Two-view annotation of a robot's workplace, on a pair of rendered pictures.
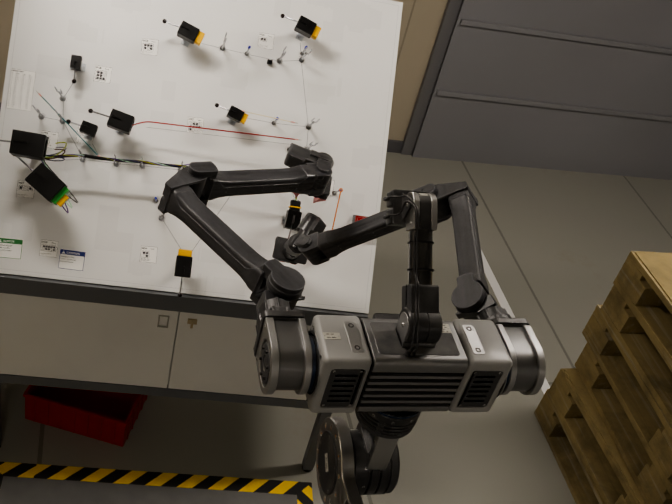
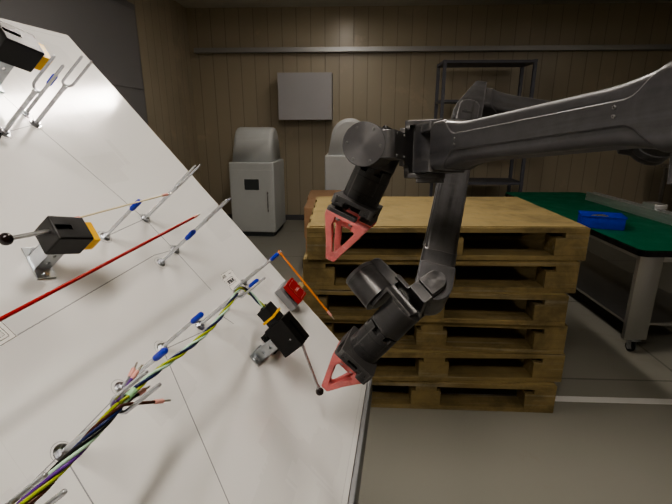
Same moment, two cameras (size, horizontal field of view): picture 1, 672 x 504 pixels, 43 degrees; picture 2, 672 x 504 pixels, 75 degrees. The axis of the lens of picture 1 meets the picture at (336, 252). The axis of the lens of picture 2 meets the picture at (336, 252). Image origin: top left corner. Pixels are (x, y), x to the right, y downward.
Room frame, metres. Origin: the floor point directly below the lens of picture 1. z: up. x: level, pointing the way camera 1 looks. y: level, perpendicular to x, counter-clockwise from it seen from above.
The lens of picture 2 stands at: (1.77, 0.74, 1.46)
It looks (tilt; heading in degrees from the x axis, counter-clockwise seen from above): 16 degrees down; 294
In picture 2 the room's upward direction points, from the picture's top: straight up
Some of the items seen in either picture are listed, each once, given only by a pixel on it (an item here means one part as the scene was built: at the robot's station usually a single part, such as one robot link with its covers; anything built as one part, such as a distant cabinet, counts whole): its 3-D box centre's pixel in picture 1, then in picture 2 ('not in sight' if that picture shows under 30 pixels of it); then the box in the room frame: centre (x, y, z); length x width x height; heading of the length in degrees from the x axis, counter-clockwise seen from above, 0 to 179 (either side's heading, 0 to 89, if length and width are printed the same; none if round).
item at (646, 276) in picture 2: not in sight; (594, 247); (1.20, -3.51, 0.42); 2.31 x 0.91 x 0.84; 113
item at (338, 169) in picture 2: not in sight; (353, 175); (4.01, -4.94, 0.75); 0.74 x 0.63 x 1.51; 21
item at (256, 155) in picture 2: not in sight; (258, 180); (5.15, -4.32, 0.70); 0.69 x 0.59 x 1.40; 109
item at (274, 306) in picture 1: (276, 323); not in sight; (1.28, 0.08, 1.45); 0.09 x 0.08 x 0.12; 111
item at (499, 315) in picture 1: (497, 329); not in sight; (1.46, -0.39, 1.45); 0.09 x 0.08 x 0.12; 111
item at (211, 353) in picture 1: (256, 355); not in sight; (2.03, 0.16, 0.60); 0.55 x 0.03 x 0.39; 105
